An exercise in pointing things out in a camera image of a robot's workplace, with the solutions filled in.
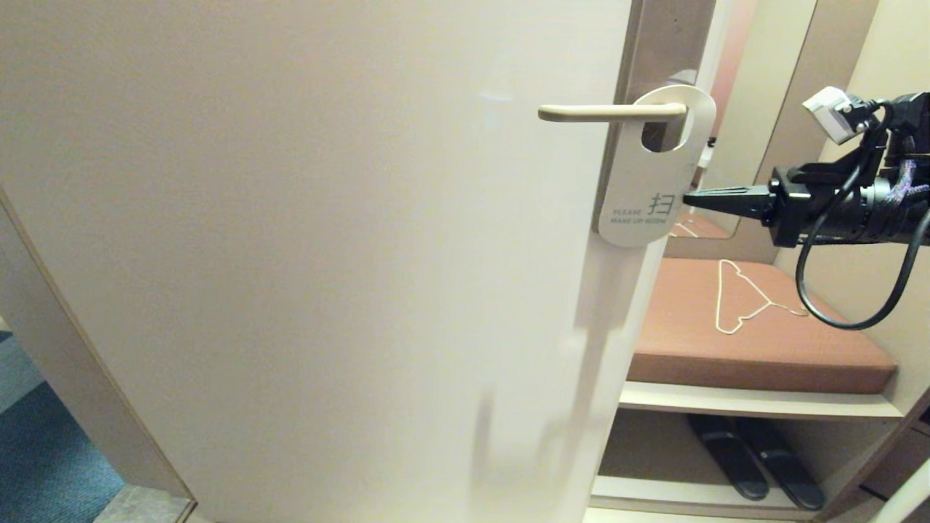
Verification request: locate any blue do-not-disturb door sign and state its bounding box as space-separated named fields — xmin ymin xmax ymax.
xmin=592 ymin=85 xmax=717 ymax=248

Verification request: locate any beige room door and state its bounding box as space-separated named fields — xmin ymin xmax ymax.
xmin=0 ymin=0 xmax=720 ymax=523

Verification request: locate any brown leather seat cushion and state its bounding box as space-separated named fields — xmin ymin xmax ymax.
xmin=626 ymin=259 xmax=897 ymax=395

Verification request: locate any white bench shelf board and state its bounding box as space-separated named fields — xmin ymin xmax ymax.
xmin=618 ymin=381 xmax=904 ymax=422

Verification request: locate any dark slipper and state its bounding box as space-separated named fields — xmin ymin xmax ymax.
xmin=687 ymin=415 xmax=769 ymax=502
xmin=735 ymin=418 xmax=825 ymax=511

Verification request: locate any white low shelf board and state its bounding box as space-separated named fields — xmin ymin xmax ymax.
xmin=590 ymin=476 xmax=836 ymax=520

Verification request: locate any white slanted bar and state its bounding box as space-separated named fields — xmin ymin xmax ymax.
xmin=868 ymin=458 xmax=930 ymax=523

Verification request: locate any black right camera cable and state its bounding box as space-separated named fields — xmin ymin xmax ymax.
xmin=795 ymin=102 xmax=930 ymax=332

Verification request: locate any white wire clothes hanger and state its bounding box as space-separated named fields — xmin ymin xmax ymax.
xmin=714 ymin=260 xmax=809 ymax=336

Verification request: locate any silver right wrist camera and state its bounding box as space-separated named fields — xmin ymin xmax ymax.
xmin=802 ymin=86 xmax=873 ymax=145

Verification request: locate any braided right arm cable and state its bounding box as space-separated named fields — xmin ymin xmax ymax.
xmin=895 ymin=156 xmax=930 ymax=206

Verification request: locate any taupe framed wall mirror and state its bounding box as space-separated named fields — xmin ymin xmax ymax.
xmin=663 ymin=0 xmax=878 ymax=264

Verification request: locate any beige lever door handle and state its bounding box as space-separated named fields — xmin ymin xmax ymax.
xmin=538 ymin=102 xmax=688 ymax=123

